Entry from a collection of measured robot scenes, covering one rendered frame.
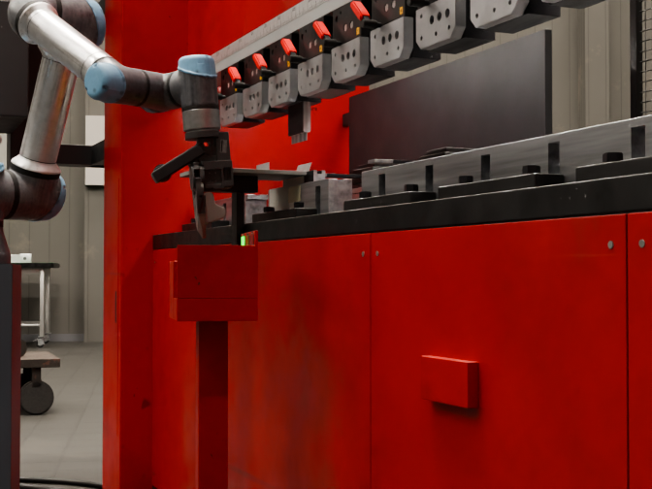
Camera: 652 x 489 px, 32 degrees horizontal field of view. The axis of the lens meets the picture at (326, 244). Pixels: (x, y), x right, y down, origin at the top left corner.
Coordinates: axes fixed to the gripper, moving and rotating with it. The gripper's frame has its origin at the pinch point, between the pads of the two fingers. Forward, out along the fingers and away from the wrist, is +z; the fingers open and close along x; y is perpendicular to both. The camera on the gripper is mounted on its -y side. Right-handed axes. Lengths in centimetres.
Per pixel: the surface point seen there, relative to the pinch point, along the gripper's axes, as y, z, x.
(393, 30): 40, -36, -14
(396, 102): 73, -38, 101
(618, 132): 52, -7, -80
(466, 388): 31, 28, -64
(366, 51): 38, -35, 2
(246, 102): 23, -36, 72
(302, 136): 32, -23, 45
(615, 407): 40, 28, -96
